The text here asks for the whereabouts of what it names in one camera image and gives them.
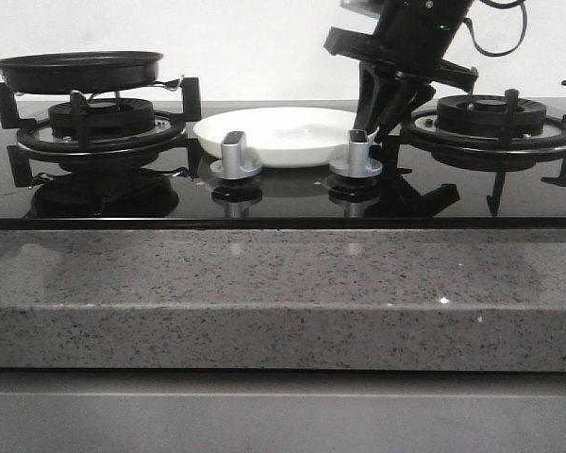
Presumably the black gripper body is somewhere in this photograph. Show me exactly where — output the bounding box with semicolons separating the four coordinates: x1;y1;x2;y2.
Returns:
324;27;478;92

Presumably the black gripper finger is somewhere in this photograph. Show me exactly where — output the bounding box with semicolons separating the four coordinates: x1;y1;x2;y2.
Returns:
375;79;436;143
354;63;386;132

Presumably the white round plate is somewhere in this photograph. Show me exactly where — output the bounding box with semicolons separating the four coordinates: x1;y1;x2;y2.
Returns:
193;107;356;168

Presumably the black frying pan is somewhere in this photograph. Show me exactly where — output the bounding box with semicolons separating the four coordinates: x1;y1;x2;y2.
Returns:
0;51;163;94

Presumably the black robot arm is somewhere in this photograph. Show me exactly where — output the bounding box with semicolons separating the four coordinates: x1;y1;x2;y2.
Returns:
325;0;478;143

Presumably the silver right stove knob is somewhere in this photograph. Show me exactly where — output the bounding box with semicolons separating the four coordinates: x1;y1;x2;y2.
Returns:
329;129;383;179

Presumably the silver stove knob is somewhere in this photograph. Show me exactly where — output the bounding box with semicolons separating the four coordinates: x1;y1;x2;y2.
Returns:
210;131;262;180
329;129;383;179

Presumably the black right gas burner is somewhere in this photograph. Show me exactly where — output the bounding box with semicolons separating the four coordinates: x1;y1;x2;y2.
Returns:
401;90;566;162

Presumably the black gas burner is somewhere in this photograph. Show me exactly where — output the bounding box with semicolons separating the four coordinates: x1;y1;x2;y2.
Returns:
15;96;189;164
401;90;566;162

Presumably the black glass cooktop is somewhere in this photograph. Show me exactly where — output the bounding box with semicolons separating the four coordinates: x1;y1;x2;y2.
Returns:
0;125;566;230

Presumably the black right pan support grate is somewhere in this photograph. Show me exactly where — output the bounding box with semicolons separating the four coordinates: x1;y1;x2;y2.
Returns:
387;80;566;191

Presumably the black pan support grate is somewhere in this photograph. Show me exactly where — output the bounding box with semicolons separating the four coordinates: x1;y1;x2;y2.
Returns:
387;80;566;191
0;77;202;187

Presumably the silver left stove knob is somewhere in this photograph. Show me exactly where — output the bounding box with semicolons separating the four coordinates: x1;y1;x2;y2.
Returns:
210;131;262;180

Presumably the black left gas burner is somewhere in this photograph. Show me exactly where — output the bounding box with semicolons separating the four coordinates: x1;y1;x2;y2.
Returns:
15;96;189;164

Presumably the black left pan support grate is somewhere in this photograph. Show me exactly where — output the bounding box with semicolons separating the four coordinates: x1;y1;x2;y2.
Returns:
0;77;202;187

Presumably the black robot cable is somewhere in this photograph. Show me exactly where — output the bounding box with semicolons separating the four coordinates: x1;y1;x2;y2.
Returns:
462;0;529;59

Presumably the silver wire pan stand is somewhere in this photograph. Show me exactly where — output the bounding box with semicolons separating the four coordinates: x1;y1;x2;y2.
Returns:
14;74;186;103

